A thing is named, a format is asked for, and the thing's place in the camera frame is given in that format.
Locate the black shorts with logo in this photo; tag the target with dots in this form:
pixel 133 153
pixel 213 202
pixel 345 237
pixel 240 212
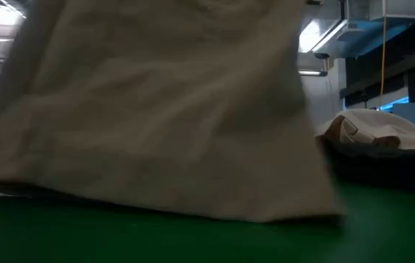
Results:
pixel 383 171

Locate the cream white garment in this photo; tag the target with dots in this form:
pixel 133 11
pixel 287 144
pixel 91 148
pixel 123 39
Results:
pixel 383 128

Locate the short fluorescent ceiling light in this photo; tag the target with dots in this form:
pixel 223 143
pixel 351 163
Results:
pixel 315 73

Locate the dark ceiling dome camera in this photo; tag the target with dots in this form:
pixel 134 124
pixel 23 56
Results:
pixel 321 56

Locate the khaki shorts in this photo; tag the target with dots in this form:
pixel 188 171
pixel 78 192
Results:
pixel 156 128

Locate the grey monitor panel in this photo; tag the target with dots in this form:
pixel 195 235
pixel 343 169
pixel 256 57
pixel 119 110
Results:
pixel 412 115

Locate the green table mat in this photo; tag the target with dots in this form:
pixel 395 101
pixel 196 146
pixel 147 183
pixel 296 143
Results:
pixel 207 241

